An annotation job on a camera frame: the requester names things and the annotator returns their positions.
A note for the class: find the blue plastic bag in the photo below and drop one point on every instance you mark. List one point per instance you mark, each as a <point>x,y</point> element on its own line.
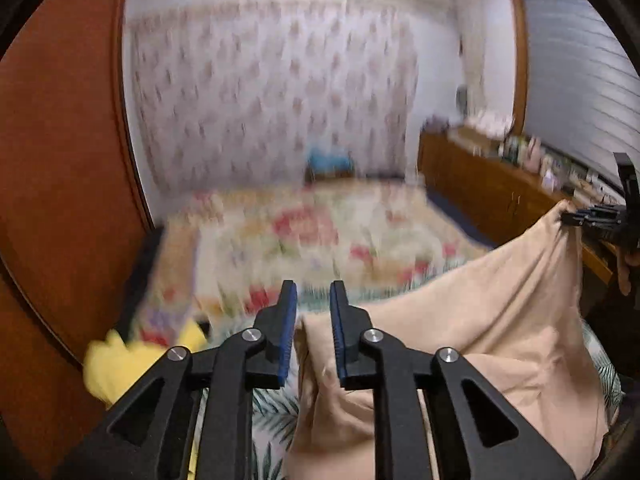
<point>330,160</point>

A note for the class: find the cream tied drape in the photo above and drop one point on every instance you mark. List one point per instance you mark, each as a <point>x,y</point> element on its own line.
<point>467,45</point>

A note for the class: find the yellow plush toy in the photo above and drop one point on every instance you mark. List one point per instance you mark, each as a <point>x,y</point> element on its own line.
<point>115,365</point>

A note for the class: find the sheer circle pattern curtain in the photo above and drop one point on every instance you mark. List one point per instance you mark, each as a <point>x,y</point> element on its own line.
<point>275,95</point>

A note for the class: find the wooden window frame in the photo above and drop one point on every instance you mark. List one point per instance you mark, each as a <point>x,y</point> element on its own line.
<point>522,60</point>

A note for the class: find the wooden sideboard cabinet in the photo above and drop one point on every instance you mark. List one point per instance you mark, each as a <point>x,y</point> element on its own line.
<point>490,195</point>

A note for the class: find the floral leaf print blanket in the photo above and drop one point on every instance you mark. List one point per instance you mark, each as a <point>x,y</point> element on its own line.
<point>300,230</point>

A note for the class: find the person's right hand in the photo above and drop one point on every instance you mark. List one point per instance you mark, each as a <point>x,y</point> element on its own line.
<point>625,272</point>

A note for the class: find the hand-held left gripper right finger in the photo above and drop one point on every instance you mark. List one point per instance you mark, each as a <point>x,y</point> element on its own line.
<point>340,340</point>

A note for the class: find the dark blue bed sheet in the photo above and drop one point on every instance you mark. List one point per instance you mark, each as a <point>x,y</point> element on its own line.
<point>465,220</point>

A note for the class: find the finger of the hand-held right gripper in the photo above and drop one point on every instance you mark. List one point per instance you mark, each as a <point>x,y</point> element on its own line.
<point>600,211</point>
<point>590,221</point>

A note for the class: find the peach printed t-shirt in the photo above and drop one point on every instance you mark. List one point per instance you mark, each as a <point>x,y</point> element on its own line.
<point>500,310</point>

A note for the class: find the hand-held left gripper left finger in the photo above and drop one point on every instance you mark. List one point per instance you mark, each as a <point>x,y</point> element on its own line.
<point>288,340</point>

